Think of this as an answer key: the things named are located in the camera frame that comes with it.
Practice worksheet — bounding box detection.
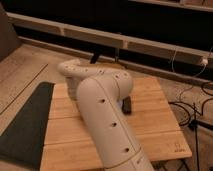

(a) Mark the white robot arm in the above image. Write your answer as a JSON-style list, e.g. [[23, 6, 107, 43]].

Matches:
[[58, 59, 154, 171]]

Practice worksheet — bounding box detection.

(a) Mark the black rectangular block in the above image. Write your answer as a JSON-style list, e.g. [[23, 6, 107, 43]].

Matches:
[[122, 97, 132, 114]]

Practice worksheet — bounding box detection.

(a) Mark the dark green floor mat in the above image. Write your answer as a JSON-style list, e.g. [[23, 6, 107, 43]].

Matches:
[[0, 82, 54, 169]]

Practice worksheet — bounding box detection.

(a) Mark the black stand leg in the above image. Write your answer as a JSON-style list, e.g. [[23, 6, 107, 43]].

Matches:
[[181, 105, 213, 171]]

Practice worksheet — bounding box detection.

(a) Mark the white shelf rail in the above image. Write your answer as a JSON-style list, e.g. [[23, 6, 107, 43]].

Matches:
[[7, 12, 213, 68]]

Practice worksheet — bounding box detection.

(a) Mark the black floor cable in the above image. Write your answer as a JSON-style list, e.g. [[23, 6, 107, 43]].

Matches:
[[168, 81, 213, 128]]

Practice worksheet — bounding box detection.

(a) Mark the white power cable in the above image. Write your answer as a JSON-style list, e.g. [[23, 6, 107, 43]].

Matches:
[[170, 46, 213, 101]]

